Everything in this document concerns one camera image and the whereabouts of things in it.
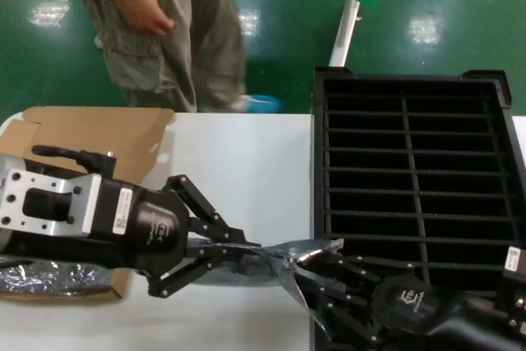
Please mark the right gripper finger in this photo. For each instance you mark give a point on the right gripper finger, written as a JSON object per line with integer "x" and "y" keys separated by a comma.
{"x": 349, "y": 310}
{"x": 361, "y": 266}

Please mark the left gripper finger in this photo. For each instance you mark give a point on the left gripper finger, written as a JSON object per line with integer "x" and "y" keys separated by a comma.
{"x": 213, "y": 227}
{"x": 201, "y": 260}

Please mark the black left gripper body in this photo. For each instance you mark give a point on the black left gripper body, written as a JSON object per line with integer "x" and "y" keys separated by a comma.
{"x": 156, "y": 232}

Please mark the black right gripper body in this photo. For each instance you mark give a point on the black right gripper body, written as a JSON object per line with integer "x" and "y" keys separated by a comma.
{"x": 411, "y": 306}

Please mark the silver bagged graphics cards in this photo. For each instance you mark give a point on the silver bagged graphics cards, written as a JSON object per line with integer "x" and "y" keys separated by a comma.
{"x": 70, "y": 279}

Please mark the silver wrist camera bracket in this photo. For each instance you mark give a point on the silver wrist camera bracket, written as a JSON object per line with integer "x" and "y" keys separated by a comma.
{"x": 86, "y": 207}

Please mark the person right hand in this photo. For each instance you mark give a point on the person right hand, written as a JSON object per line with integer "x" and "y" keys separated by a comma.
{"x": 148, "y": 16}

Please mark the open brown cardboard box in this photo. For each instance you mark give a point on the open brown cardboard box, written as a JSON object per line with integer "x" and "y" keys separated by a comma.
{"x": 90, "y": 133}

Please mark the white metal table leg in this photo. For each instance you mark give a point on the white metal table leg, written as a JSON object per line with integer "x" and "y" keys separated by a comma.
{"x": 343, "y": 38}

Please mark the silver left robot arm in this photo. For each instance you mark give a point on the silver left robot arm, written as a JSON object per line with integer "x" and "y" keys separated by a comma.
{"x": 10, "y": 164}

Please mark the person in white shirt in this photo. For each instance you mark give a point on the person in white shirt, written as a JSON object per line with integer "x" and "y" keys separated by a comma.
{"x": 197, "y": 38}

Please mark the clear grey antistatic bag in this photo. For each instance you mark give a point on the clear grey antistatic bag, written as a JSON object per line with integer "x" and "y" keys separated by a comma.
{"x": 263, "y": 258}

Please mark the black slotted plastic container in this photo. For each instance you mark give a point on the black slotted plastic container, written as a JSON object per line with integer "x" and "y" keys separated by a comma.
{"x": 370, "y": 192}

